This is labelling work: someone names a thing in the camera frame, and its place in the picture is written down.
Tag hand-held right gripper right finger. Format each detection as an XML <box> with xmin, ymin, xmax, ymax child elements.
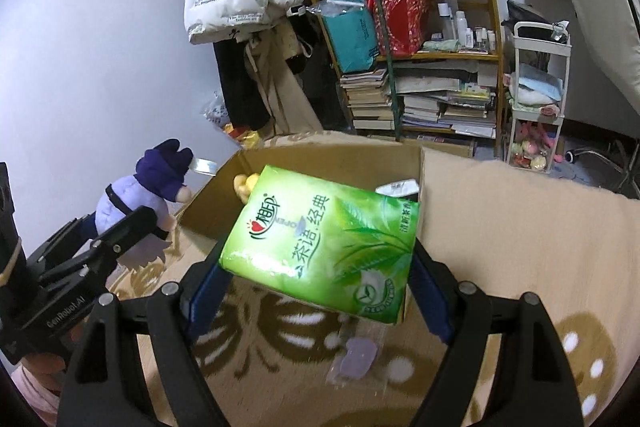
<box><xmin>407</xmin><ymin>244</ymin><xmax>586</xmax><ymax>427</ymax></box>

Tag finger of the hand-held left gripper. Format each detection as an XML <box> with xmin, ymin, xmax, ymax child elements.
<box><xmin>27</xmin><ymin>218</ymin><xmax>93</xmax><ymax>267</ymax></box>
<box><xmin>86</xmin><ymin>205</ymin><xmax>160</xmax><ymax>279</ymax></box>

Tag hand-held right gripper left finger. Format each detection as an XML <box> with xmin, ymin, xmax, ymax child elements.
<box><xmin>56</xmin><ymin>239</ymin><xmax>233</xmax><ymax>427</ymax></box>

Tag purple plush doll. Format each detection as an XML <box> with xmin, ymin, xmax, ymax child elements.
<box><xmin>80</xmin><ymin>138</ymin><xmax>193</xmax><ymax>269</ymax></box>

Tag yellow plush dog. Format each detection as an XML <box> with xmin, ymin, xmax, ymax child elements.
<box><xmin>232</xmin><ymin>173</ymin><xmax>261</xmax><ymax>202</ymax></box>

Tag green tissue pack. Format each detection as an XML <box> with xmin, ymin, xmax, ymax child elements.
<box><xmin>218</xmin><ymin>164</ymin><xmax>423</xmax><ymax>325</ymax></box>

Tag printed cardboard box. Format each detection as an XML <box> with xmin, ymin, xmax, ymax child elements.
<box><xmin>177</xmin><ymin>142</ymin><xmax>426</xmax><ymax>323</ymax></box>

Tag person's left forearm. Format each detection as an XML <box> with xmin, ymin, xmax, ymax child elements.
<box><xmin>10</xmin><ymin>352</ymin><xmax>66</xmax><ymax>425</ymax></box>

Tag small bag with purple item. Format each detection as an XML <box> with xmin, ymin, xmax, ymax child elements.
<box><xmin>325</xmin><ymin>324</ymin><xmax>388</xmax><ymax>393</ymax></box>

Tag white and black packet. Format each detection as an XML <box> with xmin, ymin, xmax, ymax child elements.
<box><xmin>375</xmin><ymin>179</ymin><xmax>421</xmax><ymax>204</ymax></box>

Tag plastic bag with snacks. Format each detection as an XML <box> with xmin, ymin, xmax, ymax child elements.
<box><xmin>202</xmin><ymin>91</ymin><xmax>263</xmax><ymax>148</ymax></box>

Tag black trousers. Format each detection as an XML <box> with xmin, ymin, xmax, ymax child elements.
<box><xmin>212</xmin><ymin>39</ymin><xmax>273</xmax><ymax>131</ymax></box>

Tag pile of papers and booklets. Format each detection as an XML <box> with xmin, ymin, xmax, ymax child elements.
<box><xmin>395</xmin><ymin>62</ymin><xmax>498</xmax><ymax>138</ymax></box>

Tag stack of books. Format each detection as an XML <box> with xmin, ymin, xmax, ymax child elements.
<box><xmin>340</xmin><ymin>68</ymin><xmax>396</xmax><ymax>131</ymax></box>

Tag beige trousers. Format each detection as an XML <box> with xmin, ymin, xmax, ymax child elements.
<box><xmin>245</xmin><ymin>19</ymin><xmax>326</xmax><ymax>135</ymax></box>

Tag white trolley cart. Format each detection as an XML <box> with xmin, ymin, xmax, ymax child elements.
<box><xmin>502</xmin><ymin>0</ymin><xmax>573</xmax><ymax>172</ymax></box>

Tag green pole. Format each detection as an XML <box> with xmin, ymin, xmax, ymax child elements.
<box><xmin>352</xmin><ymin>0</ymin><xmax>405</xmax><ymax>142</ymax></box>

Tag group of cosmetic bottles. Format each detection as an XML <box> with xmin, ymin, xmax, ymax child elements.
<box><xmin>437</xmin><ymin>0</ymin><xmax>498</xmax><ymax>54</ymax></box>

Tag teal bag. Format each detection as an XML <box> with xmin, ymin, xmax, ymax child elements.
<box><xmin>320</xmin><ymin>0</ymin><xmax>381</xmax><ymax>75</ymax></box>

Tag red gift bag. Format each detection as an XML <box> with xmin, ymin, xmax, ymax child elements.
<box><xmin>365</xmin><ymin>0</ymin><xmax>432</xmax><ymax>58</ymax></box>

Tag wooden shelf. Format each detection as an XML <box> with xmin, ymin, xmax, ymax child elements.
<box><xmin>295</xmin><ymin>0</ymin><xmax>506</xmax><ymax>158</ymax></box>

